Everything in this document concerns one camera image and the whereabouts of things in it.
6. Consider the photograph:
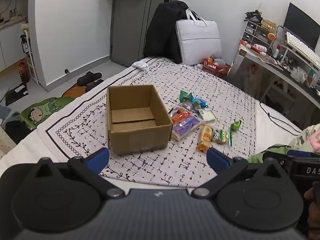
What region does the orange rice cracker pack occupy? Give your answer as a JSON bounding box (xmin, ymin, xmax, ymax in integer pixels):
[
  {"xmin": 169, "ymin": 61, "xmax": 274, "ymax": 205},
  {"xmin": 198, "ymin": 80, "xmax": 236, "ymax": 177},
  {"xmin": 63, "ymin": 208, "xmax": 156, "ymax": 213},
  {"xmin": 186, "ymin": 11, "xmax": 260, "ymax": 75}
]
[{"xmin": 196, "ymin": 124, "xmax": 213, "ymax": 151}]

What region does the light green snack packet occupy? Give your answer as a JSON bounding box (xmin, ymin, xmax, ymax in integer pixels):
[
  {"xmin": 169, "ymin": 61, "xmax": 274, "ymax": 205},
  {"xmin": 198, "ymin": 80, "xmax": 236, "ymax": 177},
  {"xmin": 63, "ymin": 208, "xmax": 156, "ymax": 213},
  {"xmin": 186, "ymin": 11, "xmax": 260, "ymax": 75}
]
[{"xmin": 230, "ymin": 120, "xmax": 242, "ymax": 132}]

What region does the white rice cake pack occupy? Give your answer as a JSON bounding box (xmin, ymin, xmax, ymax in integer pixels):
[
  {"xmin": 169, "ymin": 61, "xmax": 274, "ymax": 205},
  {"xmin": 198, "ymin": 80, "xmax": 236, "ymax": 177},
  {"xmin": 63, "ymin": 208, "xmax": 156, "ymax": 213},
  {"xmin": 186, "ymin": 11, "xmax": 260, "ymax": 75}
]
[{"xmin": 198, "ymin": 108, "xmax": 216, "ymax": 123}]

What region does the purple bread package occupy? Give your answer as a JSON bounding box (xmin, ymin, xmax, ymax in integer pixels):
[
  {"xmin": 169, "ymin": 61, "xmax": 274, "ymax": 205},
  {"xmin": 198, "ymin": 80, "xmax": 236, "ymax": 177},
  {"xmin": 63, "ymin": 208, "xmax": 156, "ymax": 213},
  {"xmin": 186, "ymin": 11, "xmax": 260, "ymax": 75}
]
[{"xmin": 172, "ymin": 115, "xmax": 202, "ymax": 141}]

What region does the blue snack packet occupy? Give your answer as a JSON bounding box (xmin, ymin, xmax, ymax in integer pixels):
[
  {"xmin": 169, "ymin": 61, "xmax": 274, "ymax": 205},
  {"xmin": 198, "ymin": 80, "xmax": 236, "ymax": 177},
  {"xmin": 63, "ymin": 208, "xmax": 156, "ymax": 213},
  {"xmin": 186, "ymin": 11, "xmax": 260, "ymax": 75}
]
[{"xmin": 191, "ymin": 98, "xmax": 208, "ymax": 109}]

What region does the orange sausage snack pack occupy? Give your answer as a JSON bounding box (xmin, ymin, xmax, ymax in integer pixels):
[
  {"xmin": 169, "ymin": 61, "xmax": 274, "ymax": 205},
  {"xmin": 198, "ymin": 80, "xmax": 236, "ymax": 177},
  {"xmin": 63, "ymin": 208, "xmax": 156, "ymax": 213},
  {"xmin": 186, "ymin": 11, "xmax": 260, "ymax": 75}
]
[{"xmin": 169, "ymin": 105, "xmax": 192, "ymax": 124}]

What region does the dark green candy packet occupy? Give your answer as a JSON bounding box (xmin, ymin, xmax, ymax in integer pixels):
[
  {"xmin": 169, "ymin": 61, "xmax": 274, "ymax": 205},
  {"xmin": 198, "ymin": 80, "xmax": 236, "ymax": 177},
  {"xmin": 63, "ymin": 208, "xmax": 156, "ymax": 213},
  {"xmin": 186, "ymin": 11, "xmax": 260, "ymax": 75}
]
[{"xmin": 179, "ymin": 90, "xmax": 194, "ymax": 103}]

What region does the green striped snack pack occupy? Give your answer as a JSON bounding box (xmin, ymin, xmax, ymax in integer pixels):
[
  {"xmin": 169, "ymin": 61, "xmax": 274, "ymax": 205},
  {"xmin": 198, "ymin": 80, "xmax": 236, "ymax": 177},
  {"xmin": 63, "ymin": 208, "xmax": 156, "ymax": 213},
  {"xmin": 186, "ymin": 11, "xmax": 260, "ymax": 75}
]
[{"xmin": 212, "ymin": 129, "xmax": 233, "ymax": 147}]

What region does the purple clear snack packet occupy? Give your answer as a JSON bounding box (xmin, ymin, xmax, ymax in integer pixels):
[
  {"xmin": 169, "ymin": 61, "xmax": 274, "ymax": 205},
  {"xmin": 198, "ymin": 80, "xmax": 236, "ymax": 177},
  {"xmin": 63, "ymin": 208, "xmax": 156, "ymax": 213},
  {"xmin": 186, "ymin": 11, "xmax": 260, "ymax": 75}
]
[{"xmin": 180, "ymin": 101, "xmax": 194, "ymax": 112}]

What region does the person's right hand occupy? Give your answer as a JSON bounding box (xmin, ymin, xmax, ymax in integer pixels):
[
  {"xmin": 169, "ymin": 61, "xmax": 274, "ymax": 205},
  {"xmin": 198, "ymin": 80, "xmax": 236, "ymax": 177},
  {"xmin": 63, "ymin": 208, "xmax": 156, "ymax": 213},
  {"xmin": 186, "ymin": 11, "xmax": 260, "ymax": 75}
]
[{"xmin": 304, "ymin": 188, "xmax": 319, "ymax": 239}]

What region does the brown cardboard box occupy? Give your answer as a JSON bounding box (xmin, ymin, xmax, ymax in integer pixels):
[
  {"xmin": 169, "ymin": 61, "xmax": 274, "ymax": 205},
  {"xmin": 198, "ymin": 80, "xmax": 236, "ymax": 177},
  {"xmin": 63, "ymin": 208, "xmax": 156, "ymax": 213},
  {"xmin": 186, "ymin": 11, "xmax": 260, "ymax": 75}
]
[{"xmin": 106, "ymin": 85, "xmax": 173, "ymax": 155}]

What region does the green cartoon floor mat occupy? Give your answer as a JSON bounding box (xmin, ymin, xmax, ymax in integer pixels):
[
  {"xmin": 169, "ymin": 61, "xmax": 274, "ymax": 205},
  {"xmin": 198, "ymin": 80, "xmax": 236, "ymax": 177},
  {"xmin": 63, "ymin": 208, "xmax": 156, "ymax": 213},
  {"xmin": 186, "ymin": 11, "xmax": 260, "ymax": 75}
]
[{"xmin": 20, "ymin": 97, "xmax": 74, "ymax": 130}]

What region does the black slipper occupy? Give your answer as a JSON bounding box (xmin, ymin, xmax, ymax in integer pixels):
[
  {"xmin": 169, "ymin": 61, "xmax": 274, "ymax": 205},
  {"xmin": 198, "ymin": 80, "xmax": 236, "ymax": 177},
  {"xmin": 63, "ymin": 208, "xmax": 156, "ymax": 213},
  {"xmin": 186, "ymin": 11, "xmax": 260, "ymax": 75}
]
[
  {"xmin": 85, "ymin": 79, "xmax": 103, "ymax": 93},
  {"xmin": 77, "ymin": 72, "xmax": 102, "ymax": 86}
]

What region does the patterned white bed blanket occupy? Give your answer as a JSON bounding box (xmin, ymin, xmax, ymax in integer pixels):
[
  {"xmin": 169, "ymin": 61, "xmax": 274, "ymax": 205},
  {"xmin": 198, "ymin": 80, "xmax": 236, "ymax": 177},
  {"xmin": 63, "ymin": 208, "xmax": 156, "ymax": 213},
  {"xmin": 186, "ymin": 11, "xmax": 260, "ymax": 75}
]
[{"xmin": 37, "ymin": 58, "xmax": 257, "ymax": 187}]

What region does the white desk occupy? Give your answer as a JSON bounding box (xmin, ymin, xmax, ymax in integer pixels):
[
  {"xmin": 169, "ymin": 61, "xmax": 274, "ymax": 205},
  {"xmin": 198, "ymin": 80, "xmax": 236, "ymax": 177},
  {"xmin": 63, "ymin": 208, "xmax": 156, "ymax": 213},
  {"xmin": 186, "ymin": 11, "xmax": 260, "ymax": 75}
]
[{"xmin": 229, "ymin": 43, "xmax": 320, "ymax": 120}]

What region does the red plastic basket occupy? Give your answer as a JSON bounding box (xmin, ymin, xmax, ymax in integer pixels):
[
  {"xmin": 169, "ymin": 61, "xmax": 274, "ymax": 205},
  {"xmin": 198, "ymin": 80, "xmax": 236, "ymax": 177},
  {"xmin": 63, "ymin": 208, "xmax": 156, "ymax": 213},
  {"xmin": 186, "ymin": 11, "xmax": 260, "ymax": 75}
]
[{"xmin": 202, "ymin": 58, "xmax": 231, "ymax": 77}]

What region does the black flat box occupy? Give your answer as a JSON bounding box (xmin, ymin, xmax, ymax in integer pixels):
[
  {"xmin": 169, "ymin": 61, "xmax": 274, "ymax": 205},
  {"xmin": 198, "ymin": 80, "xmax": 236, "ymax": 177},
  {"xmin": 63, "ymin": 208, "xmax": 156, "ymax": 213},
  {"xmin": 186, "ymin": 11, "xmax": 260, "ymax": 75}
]
[{"xmin": 5, "ymin": 83, "xmax": 29, "ymax": 106}]

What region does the dark drink bottle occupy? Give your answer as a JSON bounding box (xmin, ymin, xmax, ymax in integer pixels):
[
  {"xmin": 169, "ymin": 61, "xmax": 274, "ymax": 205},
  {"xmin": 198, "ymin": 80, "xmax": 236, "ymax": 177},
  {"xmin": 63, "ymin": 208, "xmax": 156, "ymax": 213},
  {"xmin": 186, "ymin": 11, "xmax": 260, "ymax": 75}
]
[{"xmin": 18, "ymin": 60, "xmax": 30, "ymax": 84}]

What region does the white face mask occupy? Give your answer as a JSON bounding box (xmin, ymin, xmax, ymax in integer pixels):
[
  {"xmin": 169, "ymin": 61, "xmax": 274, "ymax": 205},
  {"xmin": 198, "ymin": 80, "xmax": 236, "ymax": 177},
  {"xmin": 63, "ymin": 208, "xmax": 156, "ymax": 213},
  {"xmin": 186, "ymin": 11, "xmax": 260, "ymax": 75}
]
[{"xmin": 131, "ymin": 61, "xmax": 148, "ymax": 71}]

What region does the white keyboard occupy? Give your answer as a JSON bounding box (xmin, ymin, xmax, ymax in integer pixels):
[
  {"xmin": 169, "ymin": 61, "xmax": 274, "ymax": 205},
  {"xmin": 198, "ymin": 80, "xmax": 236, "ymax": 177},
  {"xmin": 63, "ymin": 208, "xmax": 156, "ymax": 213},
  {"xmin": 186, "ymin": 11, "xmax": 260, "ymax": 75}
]
[{"xmin": 285, "ymin": 31, "xmax": 319, "ymax": 68}]

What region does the white laptop bag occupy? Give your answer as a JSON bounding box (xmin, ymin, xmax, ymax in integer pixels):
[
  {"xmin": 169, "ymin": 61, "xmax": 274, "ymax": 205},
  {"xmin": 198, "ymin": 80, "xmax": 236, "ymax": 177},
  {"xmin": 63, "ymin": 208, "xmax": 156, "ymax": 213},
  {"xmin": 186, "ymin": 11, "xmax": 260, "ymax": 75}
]
[{"xmin": 176, "ymin": 8, "xmax": 222, "ymax": 66}]

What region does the grey drawer organizer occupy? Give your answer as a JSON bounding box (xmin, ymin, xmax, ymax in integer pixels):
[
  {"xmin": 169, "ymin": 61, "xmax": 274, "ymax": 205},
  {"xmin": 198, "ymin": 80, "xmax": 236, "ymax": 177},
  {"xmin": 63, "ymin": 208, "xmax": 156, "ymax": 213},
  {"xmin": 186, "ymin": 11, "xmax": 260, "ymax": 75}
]
[{"xmin": 241, "ymin": 21, "xmax": 272, "ymax": 49}]

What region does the black jacket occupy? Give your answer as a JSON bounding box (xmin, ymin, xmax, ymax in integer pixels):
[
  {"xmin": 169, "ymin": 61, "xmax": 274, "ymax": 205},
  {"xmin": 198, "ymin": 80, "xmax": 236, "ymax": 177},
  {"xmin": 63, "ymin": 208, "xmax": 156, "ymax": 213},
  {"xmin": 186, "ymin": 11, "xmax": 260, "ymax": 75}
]
[{"xmin": 143, "ymin": 1, "xmax": 188, "ymax": 64}]

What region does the black monitor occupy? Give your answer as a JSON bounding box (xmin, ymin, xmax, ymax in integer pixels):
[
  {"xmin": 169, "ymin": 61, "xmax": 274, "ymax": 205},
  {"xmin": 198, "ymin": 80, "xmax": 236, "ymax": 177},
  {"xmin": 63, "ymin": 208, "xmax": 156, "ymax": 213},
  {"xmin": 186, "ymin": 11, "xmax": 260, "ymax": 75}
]
[{"xmin": 283, "ymin": 3, "xmax": 320, "ymax": 51}]

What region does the grey door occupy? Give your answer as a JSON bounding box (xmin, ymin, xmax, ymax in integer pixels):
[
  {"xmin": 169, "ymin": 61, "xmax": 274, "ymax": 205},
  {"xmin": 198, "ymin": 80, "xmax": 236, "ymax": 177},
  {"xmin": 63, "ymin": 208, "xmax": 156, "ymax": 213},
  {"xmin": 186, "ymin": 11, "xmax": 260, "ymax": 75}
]
[{"xmin": 110, "ymin": 0, "xmax": 176, "ymax": 67}]

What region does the black charging cable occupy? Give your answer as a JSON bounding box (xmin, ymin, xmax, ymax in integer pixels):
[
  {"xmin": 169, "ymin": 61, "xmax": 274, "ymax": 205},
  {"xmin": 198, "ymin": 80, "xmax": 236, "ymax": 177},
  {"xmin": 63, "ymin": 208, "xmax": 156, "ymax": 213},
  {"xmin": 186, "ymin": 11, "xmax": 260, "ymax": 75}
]
[{"xmin": 259, "ymin": 101, "xmax": 302, "ymax": 133}]

